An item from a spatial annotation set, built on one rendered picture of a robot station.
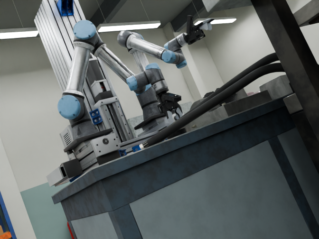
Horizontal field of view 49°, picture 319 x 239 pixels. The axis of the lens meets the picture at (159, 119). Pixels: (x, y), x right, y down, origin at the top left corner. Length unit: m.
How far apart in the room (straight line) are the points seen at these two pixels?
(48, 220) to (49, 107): 2.22
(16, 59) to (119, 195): 6.83
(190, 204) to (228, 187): 0.16
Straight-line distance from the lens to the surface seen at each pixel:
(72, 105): 1.85
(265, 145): 1.32
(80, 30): 1.95
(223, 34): 10.61
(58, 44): 2.42
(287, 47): 1.01
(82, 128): 1.96
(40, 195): 6.90
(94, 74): 2.25
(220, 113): 1.43
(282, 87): 1.76
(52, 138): 7.23
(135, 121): 7.55
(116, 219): 1.00
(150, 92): 2.25
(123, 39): 2.36
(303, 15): 1.32
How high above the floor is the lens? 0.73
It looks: 7 degrees up
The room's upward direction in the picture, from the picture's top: 23 degrees counter-clockwise
